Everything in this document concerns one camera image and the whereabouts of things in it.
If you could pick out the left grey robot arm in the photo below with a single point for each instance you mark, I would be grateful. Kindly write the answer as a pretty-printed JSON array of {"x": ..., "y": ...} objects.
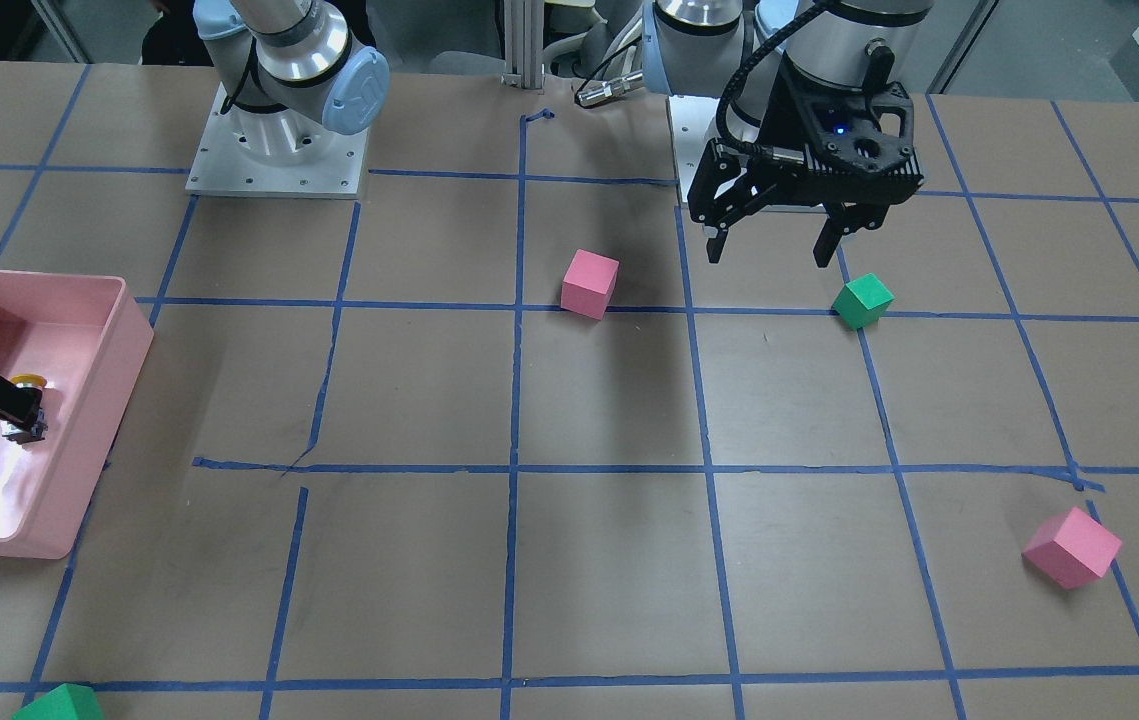
[{"x": 727, "y": 53}]

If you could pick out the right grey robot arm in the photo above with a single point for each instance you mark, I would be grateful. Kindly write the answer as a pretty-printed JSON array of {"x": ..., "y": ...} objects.
[{"x": 298, "y": 94}]

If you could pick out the aluminium frame post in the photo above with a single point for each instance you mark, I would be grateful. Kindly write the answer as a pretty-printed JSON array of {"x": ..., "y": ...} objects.
[{"x": 522, "y": 42}]

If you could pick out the green cube near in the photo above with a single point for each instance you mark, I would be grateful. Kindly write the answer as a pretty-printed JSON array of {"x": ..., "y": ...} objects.
[{"x": 862, "y": 301}]

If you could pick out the pink cube centre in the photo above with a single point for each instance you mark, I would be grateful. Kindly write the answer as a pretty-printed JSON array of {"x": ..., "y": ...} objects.
[{"x": 588, "y": 284}]

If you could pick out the pink plastic bin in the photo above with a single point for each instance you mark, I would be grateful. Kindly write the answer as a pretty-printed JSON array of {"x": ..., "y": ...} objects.
[{"x": 71, "y": 349}]

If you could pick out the green cube far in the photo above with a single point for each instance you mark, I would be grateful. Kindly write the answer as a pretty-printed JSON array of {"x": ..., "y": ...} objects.
[{"x": 65, "y": 702}]

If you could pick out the yellow push button switch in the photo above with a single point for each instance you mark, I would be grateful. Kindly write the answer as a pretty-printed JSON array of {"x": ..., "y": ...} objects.
[{"x": 31, "y": 426}]

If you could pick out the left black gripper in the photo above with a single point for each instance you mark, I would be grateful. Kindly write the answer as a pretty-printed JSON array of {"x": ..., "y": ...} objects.
[{"x": 791, "y": 112}]

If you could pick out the green cube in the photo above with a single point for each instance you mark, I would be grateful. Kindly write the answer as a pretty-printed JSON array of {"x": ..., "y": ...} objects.
[
  {"x": 862, "y": 301},
  {"x": 65, "y": 702}
]

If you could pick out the pink cube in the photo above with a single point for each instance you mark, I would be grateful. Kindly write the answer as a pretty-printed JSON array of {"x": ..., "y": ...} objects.
[
  {"x": 588, "y": 284},
  {"x": 1073, "y": 549}
]

